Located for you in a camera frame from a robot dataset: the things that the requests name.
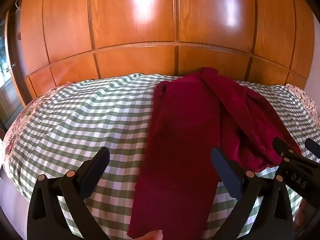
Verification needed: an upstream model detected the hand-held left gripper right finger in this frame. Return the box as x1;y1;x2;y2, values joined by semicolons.
211;147;293;240

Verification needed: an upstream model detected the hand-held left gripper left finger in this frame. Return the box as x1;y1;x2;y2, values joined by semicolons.
27;146;111;240

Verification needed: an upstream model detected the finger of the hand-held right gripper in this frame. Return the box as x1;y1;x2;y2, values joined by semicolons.
272;136;302;165
305;137;320;165

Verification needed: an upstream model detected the red fleece garment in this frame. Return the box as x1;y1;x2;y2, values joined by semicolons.
127;67;302;239

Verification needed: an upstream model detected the person's right hand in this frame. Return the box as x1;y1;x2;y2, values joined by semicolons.
293;195;318;222

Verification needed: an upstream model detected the person's left hand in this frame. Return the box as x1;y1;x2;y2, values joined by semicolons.
143;230;164;240

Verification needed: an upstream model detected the green checkered bed sheet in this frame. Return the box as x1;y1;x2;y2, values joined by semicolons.
7;73;318;240

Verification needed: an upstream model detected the floral bedspread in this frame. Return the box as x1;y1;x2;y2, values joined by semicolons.
0;82;320;180

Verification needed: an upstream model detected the wooden door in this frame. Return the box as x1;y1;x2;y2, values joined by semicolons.
0;4;24;133

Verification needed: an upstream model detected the wooden wardrobe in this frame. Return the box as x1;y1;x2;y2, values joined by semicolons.
17;0;316;106

